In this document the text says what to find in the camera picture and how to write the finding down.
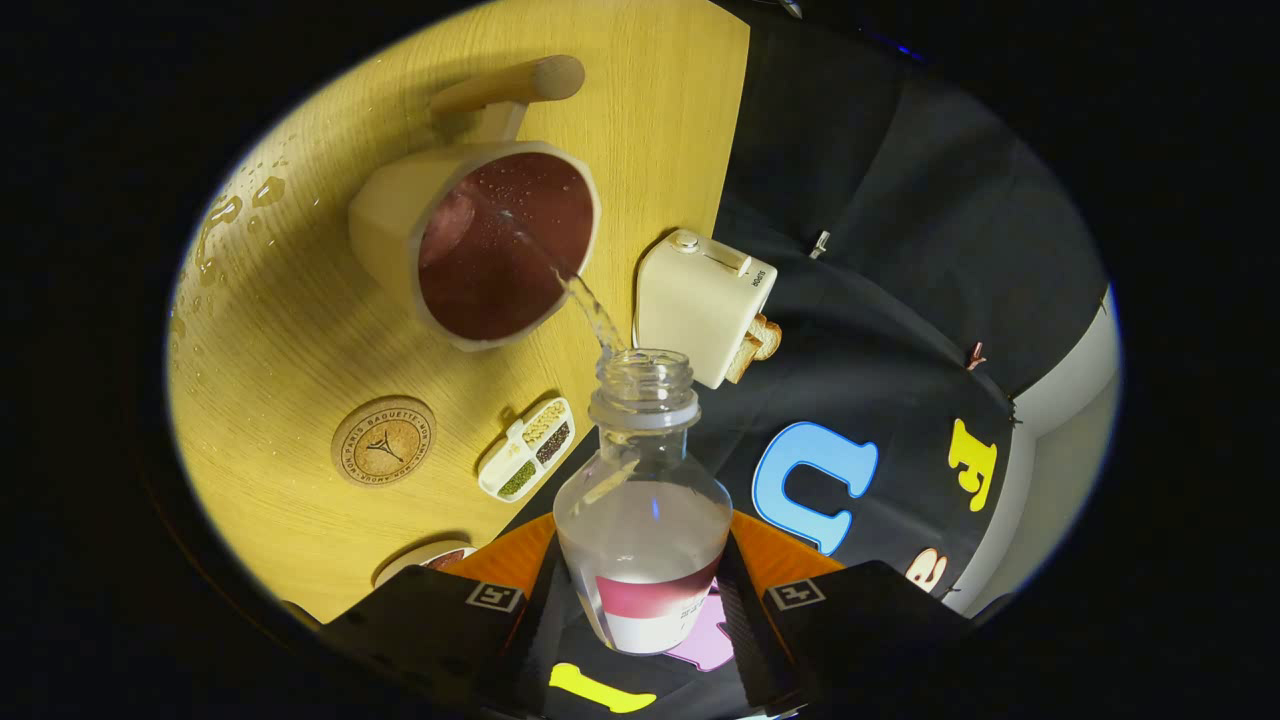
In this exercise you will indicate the silver clip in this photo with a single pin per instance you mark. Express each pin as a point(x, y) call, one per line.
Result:
point(820, 244)

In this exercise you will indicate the red clip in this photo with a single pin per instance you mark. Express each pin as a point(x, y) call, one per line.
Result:
point(975, 356)

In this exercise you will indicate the clear plastic juice bottle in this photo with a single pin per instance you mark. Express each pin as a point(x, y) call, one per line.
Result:
point(640, 540)

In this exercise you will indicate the red meat slice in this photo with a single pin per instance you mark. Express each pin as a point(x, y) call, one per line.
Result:
point(447, 558)

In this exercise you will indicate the white toaster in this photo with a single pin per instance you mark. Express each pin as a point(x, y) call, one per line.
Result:
point(695, 300)

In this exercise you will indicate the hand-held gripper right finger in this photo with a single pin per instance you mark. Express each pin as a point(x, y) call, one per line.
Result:
point(745, 625)

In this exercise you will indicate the white round plate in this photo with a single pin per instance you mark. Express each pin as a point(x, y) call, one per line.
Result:
point(405, 562)

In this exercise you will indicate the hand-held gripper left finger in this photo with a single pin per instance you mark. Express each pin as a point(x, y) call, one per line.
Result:
point(540, 640)

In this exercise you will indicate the wooden table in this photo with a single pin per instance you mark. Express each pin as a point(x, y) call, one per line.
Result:
point(290, 330)

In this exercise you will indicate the black backdrop cloth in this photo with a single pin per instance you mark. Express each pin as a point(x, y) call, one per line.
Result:
point(900, 250)

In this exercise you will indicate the toast slice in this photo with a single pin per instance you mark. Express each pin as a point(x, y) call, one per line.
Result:
point(768, 338)
point(745, 362)

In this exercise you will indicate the white divided snack tray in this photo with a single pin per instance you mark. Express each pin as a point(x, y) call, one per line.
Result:
point(500, 470)

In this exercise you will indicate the round cork coaster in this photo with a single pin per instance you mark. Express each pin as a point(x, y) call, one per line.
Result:
point(384, 441)

